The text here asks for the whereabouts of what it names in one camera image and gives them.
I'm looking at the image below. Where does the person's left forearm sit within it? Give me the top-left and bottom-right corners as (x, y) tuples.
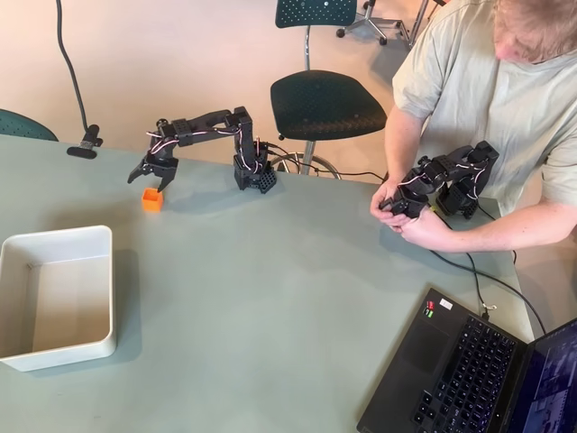
(444, 200), (577, 253)

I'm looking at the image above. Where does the person's right forearm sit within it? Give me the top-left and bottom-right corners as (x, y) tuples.
(382, 101), (427, 190)

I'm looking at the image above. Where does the black cable between arms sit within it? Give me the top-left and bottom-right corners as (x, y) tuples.
(264, 142), (389, 182)

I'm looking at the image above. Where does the office chair wheel base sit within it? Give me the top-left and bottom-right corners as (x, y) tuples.
(335, 0), (429, 49)

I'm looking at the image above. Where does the black leader arm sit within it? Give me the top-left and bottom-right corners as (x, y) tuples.
(380, 140), (500, 221)

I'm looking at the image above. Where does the small orange cube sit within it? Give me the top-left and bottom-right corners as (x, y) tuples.
(141, 187), (164, 213)

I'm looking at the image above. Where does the person in grey t-shirt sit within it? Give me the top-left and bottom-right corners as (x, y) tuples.
(390, 0), (577, 217)

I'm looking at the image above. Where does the person's left hand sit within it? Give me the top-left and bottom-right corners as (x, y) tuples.
(389, 209), (452, 247)

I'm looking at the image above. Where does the black laptop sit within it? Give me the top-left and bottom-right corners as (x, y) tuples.
(356, 287), (577, 433)

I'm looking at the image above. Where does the dark green chrome chair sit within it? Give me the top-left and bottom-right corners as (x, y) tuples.
(269, 0), (389, 180)

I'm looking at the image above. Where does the black cable with plug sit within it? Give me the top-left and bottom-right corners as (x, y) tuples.
(463, 251), (497, 319)

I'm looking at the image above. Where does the long black looped cable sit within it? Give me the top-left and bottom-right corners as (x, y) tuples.
(426, 246), (549, 337)

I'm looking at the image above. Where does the person's right hand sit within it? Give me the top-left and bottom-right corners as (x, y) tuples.
(370, 178), (409, 222)

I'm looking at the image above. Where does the black gooseneck phone mount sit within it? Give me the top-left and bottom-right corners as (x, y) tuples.
(54, 0), (105, 160)

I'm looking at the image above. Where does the white plastic tray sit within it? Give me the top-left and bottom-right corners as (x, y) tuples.
(0, 224), (117, 373)

